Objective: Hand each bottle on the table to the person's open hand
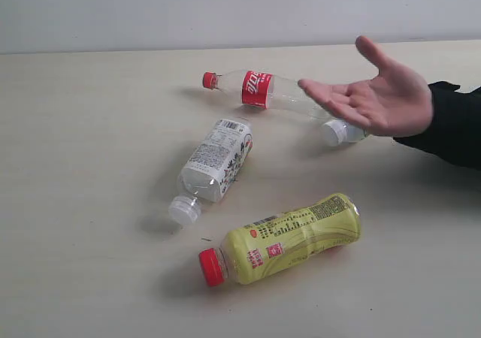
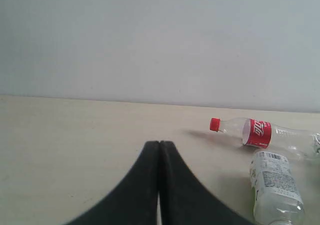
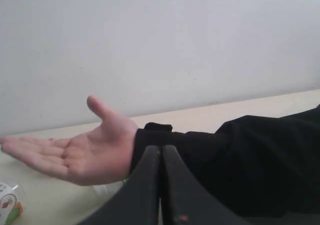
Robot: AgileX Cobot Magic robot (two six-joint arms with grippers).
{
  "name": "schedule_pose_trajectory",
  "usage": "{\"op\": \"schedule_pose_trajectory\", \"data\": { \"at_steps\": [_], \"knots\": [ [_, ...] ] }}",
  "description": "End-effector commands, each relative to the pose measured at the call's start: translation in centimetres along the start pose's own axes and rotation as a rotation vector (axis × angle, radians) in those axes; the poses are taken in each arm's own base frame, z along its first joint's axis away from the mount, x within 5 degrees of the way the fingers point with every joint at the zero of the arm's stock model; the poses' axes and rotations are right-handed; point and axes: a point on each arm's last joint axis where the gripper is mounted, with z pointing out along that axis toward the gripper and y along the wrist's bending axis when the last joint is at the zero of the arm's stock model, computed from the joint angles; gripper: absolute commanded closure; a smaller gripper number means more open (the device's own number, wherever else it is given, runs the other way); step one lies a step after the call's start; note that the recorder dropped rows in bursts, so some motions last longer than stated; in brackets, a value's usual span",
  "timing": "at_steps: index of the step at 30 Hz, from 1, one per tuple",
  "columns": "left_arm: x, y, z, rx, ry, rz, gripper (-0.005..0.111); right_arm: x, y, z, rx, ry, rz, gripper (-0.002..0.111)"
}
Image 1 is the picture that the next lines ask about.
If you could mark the clear cola bottle red label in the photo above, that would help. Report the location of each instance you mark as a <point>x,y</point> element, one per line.
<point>265,91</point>

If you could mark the clear bottle white printed label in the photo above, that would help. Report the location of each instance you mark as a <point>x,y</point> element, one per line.
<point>211,169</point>

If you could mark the person's open bare hand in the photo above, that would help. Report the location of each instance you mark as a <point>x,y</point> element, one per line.
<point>395,103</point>

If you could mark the clear bottle green white label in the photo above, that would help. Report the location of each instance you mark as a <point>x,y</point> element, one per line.
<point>337,132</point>

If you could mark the yellow label bottle red cap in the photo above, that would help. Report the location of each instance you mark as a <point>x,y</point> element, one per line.
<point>268,246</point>

